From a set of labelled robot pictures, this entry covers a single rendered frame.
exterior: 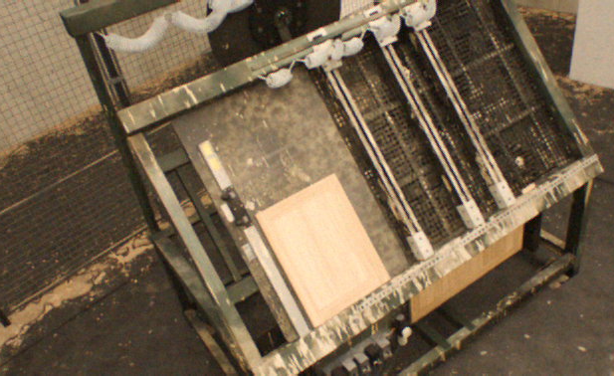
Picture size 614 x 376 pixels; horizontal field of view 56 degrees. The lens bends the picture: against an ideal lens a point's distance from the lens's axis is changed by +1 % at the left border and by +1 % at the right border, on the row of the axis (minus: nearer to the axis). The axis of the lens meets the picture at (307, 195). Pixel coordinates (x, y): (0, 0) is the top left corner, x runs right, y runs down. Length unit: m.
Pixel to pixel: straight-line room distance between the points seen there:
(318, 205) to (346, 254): 0.26
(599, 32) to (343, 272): 3.96
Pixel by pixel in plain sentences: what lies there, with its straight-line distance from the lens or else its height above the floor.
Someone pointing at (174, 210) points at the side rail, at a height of 1.48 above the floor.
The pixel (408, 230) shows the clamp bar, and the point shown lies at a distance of 2.78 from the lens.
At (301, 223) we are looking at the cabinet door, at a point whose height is 1.23.
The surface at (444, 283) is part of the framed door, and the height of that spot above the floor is 0.39.
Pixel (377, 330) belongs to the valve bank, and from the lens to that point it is 2.77.
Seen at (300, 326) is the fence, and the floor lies 0.94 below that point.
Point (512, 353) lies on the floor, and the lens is 3.64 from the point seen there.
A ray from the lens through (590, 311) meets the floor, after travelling 3.92.
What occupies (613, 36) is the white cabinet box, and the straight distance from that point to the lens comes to 5.95.
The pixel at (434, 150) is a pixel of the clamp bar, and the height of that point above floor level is 1.25.
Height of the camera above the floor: 2.89
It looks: 37 degrees down
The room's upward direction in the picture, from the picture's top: 11 degrees counter-clockwise
